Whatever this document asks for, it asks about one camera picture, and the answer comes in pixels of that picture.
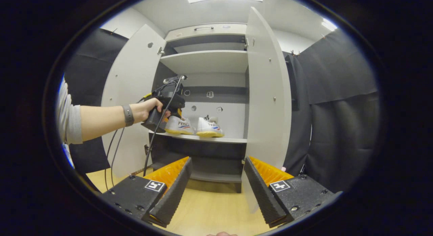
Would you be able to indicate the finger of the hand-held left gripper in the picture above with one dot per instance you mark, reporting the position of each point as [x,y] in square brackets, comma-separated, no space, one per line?
[178,113]

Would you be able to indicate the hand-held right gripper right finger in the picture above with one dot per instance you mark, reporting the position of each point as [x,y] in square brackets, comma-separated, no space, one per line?
[262,192]

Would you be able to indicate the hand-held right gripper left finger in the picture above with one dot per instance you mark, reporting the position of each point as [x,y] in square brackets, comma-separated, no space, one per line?
[174,192]

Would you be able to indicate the white canvas shoe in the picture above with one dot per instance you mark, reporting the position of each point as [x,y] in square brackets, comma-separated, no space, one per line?
[181,126]
[208,127]

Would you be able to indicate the white shoe cabinet door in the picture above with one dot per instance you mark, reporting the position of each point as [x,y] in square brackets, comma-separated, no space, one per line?
[135,70]
[267,104]

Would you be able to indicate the dark grey cabinet shelf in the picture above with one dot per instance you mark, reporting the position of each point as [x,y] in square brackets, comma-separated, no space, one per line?
[216,171]

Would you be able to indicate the white cabinet shelf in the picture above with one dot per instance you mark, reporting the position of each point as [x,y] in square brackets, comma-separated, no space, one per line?
[230,140]
[206,61]
[209,47]

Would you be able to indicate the grey wristband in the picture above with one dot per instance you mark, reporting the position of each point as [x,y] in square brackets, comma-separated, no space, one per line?
[128,114]

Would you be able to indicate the black backdrop cloth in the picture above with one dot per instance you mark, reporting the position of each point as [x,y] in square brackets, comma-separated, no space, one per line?
[338,134]

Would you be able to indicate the small ceiling light panel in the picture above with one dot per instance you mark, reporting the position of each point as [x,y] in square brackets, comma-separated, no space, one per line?
[328,25]

